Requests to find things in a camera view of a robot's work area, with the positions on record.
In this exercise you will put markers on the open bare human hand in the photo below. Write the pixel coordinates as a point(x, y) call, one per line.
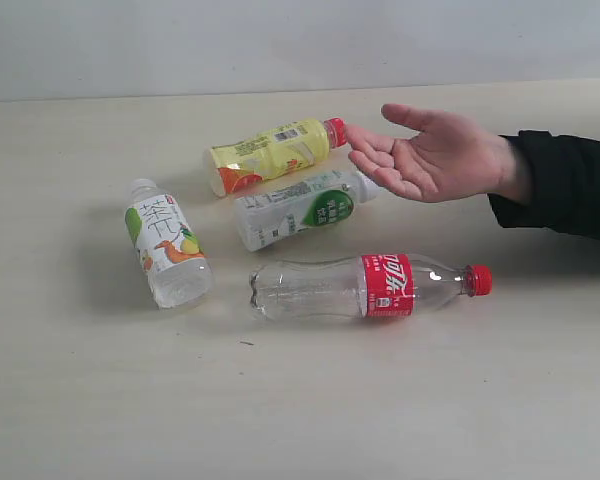
point(450, 158)

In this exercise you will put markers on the white green yogurt drink bottle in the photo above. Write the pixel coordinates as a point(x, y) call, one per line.
point(317, 201)

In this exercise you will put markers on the clear cola bottle red label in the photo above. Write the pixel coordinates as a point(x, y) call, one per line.
point(366, 287)

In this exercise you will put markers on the yellow juice bottle red cap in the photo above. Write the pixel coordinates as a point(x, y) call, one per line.
point(272, 153)

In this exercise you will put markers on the tea bottle white cap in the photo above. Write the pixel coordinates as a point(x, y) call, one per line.
point(168, 251)

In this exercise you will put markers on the black sleeved forearm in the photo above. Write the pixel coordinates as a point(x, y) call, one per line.
point(565, 185)

